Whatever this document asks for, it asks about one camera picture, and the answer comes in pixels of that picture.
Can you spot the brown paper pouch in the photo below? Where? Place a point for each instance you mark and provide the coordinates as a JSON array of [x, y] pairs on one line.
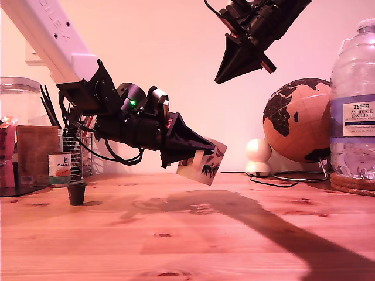
[[36, 155]]

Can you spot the dark brown coffee capsule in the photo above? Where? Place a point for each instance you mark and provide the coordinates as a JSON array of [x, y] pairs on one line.
[[76, 194]]

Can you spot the glass jar with metal lid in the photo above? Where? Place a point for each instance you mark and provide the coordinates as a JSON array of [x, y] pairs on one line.
[[17, 102]]

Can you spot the black chopstick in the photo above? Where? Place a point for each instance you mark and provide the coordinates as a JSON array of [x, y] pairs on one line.
[[48, 112], [49, 106], [51, 101]]

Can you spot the white mug with blue print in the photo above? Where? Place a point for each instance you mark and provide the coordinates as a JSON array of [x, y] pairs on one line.
[[211, 167]]

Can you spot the round cork coaster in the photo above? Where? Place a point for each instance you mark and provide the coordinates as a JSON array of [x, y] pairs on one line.
[[351, 186], [351, 181], [351, 191]]

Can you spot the pink snack packet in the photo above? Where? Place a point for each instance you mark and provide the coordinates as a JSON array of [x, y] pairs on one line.
[[6, 152]]

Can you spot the large clear water bottle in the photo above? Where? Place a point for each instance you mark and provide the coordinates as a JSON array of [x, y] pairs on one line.
[[351, 87]]

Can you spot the black flat mat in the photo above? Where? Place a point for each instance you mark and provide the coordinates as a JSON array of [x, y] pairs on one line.
[[23, 191]]

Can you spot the white labelled tin can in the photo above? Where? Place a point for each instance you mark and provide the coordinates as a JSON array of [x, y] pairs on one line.
[[60, 169]]

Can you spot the white round table device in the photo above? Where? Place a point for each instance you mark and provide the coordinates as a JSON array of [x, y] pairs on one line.
[[257, 151]]

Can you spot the white wall switch plate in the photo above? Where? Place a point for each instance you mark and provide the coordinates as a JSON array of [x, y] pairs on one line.
[[29, 57]]

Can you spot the cork globe with dark continents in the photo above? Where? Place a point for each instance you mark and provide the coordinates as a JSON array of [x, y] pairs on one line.
[[304, 123]]

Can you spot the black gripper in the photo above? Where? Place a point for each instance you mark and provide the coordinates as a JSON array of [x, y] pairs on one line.
[[257, 29], [146, 131]]

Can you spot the arm grey camera box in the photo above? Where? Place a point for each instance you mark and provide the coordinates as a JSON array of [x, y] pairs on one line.
[[158, 95]]

